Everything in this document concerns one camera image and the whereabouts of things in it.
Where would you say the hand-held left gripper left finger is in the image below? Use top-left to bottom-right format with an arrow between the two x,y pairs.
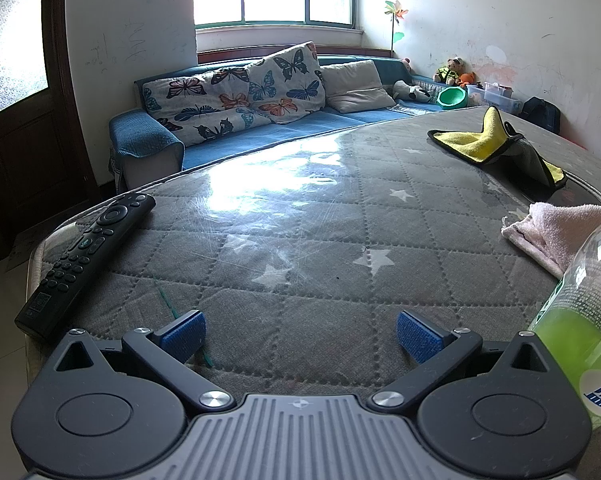
53,309 -> 237,413

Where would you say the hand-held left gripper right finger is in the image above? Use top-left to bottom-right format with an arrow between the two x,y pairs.
368,310 -> 551,408

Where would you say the clear pump bottle green liquid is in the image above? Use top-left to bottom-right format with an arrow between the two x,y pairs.
528,210 -> 601,431

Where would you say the pale pink towel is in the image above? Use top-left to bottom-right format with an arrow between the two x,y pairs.
501,201 -> 601,278

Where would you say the black remote control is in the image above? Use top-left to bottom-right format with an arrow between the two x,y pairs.
14,192 -> 156,343

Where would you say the yellow and grey microfiber cloth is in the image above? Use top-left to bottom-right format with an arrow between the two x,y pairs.
427,106 -> 567,191

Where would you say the blue sofa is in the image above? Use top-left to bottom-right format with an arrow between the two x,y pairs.
108,55 -> 444,193

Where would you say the round black induction cooktop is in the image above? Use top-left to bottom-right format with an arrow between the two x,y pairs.
543,162 -> 601,211

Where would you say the long butterfly print cushion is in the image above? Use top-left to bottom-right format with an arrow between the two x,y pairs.
140,66 -> 274,145

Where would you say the dark wooden door frosted glass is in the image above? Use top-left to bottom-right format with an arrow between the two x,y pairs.
0,0 -> 98,261

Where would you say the green plastic basin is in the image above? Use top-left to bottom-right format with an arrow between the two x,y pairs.
437,86 -> 469,110

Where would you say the black and white plush toy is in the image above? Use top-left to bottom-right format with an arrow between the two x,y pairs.
391,80 -> 431,103

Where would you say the large clear plastic storage box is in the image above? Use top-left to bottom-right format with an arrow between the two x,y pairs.
483,81 -> 524,116

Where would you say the black backpack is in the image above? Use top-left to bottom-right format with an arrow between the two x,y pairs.
519,96 -> 562,136

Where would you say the beige cushion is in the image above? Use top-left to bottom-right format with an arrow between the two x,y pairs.
321,59 -> 397,114

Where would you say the brown teddy bear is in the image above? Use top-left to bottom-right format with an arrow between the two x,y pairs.
433,57 -> 465,87

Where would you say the square butterfly print cushion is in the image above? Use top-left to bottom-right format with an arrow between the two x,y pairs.
244,41 -> 327,126

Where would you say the colourful pinwheel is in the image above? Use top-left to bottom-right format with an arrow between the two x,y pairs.
383,0 -> 410,58

